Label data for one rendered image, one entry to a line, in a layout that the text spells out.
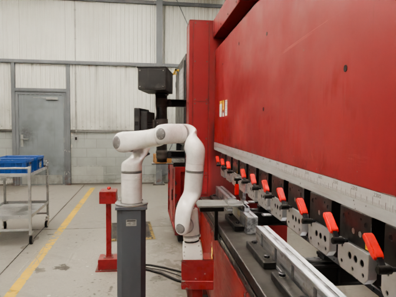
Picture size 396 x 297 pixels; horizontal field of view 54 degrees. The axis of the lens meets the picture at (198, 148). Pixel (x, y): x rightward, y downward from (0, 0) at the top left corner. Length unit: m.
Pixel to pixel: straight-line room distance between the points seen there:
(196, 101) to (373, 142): 2.31
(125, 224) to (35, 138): 7.57
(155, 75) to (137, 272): 1.66
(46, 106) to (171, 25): 3.50
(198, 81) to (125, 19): 6.70
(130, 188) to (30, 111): 7.62
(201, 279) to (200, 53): 1.85
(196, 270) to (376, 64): 1.35
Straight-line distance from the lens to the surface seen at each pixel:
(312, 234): 1.29
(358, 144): 1.03
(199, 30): 3.23
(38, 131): 9.69
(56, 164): 9.65
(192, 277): 2.00
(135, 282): 2.38
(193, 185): 1.86
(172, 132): 1.90
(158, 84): 3.29
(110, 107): 9.45
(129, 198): 2.26
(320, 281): 1.38
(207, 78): 3.18
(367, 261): 1.02
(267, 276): 1.64
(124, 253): 2.32
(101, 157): 9.51
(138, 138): 2.13
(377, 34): 0.99
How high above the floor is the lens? 1.47
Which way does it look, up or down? 4 degrees down
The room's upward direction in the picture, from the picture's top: 1 degrees clockwise
